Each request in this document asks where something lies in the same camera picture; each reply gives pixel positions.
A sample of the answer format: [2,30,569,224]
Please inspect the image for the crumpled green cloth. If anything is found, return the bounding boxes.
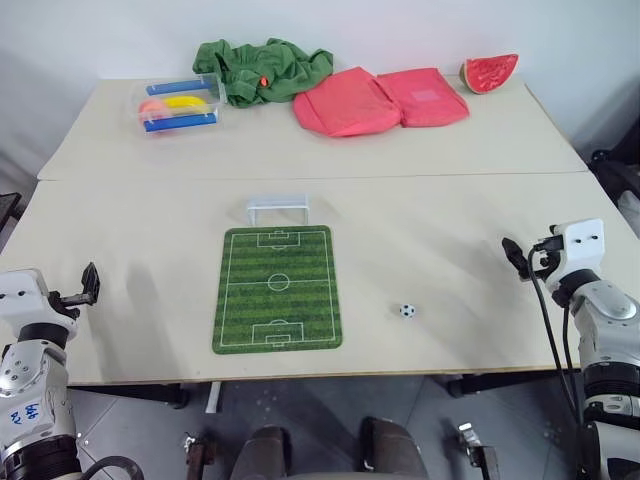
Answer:
[192,37,335,109]

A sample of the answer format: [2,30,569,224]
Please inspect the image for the yellow toy banana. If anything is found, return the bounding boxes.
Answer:
[163,94,210,114]

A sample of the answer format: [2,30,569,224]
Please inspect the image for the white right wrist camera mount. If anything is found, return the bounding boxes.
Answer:
[548,218,604,282]

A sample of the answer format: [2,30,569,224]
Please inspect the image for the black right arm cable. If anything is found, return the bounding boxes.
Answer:
[527,247,594,441]

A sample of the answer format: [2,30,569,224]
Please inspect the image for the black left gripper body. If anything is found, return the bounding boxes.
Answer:
[47,292,88,322]

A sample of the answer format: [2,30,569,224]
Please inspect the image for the pink folded cloth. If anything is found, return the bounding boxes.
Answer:
[292,65,472,138]

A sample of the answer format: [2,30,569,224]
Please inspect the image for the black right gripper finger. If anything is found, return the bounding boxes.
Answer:
[501,237,532,282]

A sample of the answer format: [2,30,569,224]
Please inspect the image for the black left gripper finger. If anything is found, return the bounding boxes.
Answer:
[81,260,102,306]

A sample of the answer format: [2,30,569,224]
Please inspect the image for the black object beside table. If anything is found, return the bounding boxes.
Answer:
[0,191,24,252]

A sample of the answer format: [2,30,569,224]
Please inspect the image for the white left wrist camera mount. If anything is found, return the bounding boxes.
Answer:
[0,268,52,331]

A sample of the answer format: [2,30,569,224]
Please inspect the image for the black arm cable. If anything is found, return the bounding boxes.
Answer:
[78,455,145,480]
[527,247,594,441]

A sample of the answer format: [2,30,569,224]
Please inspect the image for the black bag beside table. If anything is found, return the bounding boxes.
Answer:
[588,133,640,227]

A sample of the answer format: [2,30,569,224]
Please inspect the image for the green soccer field mat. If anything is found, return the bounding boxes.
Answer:
[211,224,346,356]

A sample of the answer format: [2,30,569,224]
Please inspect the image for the dark metal caster bracket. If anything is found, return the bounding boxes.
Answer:
[456,422,500,480]
[181,433,222,480]

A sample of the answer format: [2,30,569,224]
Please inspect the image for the small white toy goal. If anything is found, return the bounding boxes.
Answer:
[244,193,312,227]

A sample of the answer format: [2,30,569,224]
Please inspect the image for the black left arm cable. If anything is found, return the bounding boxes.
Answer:
[78,455,145,480]

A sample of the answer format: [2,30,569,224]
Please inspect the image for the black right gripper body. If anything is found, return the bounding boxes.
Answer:
[530,234,567,274]

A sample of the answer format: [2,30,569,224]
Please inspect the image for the toy watermelon slice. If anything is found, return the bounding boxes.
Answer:
[459,52,520,95]

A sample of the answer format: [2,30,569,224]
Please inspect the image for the clear box with blue clips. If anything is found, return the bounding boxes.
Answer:
[130,73,228,137]

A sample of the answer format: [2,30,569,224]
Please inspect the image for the pink orange toy food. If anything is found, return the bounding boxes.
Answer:
[138,98,174,120]

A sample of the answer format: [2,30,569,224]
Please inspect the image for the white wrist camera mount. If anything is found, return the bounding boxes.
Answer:
[0,268,52,331]
[548,218,604,282]

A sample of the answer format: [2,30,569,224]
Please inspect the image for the dark rounded shape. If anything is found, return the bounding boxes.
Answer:
[230,425,295,480]
[359,416,428,480]

